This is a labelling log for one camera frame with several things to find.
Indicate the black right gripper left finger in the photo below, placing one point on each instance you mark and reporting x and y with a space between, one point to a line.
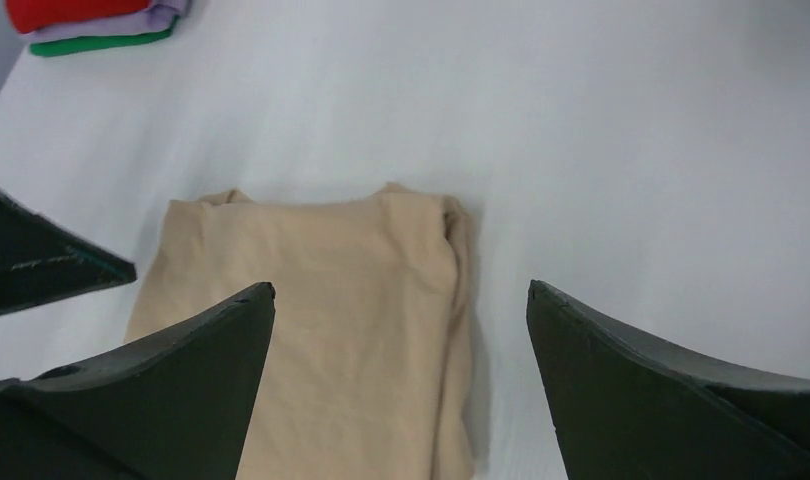
175 404

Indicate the folded red t shirt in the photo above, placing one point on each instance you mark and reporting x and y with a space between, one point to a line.
30 15

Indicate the folded lavender t shirt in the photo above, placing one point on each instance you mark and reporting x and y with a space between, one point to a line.
156 17

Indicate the beige t shirt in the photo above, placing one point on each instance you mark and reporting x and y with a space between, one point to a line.
369 366

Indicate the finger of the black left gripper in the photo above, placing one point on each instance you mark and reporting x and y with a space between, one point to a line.
42 263

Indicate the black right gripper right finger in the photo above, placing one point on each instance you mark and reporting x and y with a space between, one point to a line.
626 404

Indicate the folded green t shirt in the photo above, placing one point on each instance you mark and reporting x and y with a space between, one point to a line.
95 43

